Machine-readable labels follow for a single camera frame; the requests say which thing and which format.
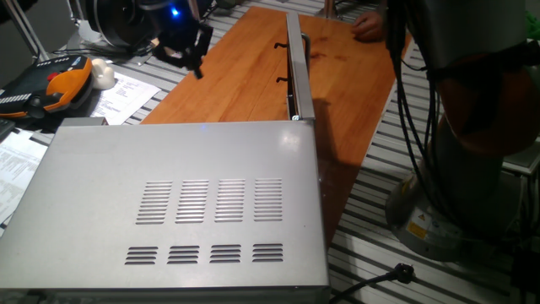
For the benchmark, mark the silver microwave oven body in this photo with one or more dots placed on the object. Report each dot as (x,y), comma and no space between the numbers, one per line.
(126,169)

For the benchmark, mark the left hand olive sleeve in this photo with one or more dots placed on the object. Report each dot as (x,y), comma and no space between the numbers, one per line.
(369,26)

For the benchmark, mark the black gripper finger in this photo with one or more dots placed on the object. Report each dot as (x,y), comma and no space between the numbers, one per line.
(169,57)
(204,36)

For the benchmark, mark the silver orange robot arm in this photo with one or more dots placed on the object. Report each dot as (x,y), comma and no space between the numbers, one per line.
(472,84)

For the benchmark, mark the green cloth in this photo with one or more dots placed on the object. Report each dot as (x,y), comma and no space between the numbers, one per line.
(533,25)

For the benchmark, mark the orange black teach pendant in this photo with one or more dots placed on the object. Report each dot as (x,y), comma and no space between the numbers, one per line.
(63,80)

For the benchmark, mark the wooden board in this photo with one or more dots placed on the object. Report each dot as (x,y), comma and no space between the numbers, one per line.
(244,84)

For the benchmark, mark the white duck figure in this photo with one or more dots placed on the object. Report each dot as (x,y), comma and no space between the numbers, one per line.
(102,76)

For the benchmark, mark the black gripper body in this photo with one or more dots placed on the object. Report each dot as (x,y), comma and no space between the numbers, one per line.
(175,23)

